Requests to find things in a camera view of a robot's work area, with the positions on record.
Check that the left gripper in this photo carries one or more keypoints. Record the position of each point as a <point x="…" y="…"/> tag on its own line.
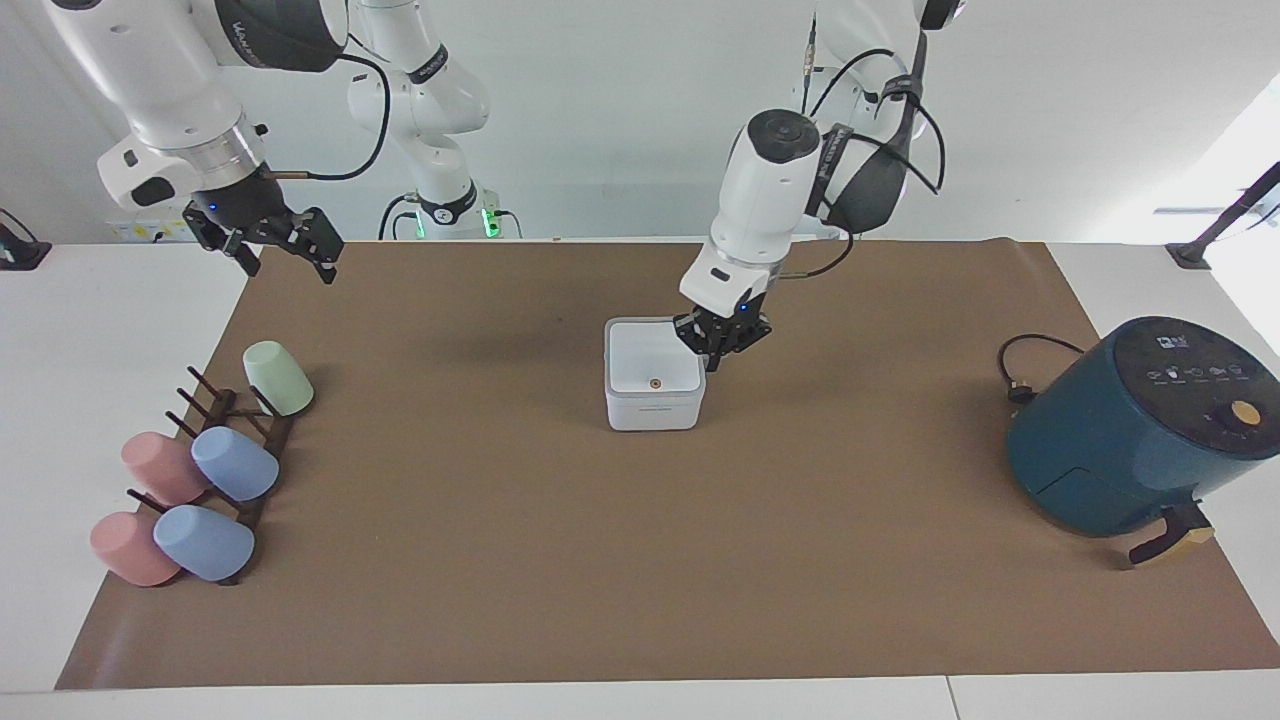
<point x="745" y="308"/>

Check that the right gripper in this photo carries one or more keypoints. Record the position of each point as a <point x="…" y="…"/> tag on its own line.
<point x="245" y="205"/>

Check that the dark wooden cup rack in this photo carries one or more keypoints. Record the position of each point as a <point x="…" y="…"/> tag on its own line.
<point x="255" y="510"/>

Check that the blue cup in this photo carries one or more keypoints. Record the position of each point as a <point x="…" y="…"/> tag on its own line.
<point x="236" y="464"/>
<point x="203" y="543"/>

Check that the white square trash can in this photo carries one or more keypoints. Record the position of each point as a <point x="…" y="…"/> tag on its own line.
<point x="652" y="385"/>

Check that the pink cup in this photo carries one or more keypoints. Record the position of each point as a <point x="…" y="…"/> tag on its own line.
<point x="128" y="549"/>
<point x="160" y="467"/>

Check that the green cup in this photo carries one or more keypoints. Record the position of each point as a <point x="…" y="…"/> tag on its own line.
<point x="278" y="378"/>

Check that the black stand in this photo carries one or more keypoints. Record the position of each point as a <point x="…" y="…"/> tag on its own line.
<point x="1225" y="218"/>
<point x="22" y="255"/>

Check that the dark blue air fryer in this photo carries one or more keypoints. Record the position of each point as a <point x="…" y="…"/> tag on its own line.
<point x="1130" y="440"/>

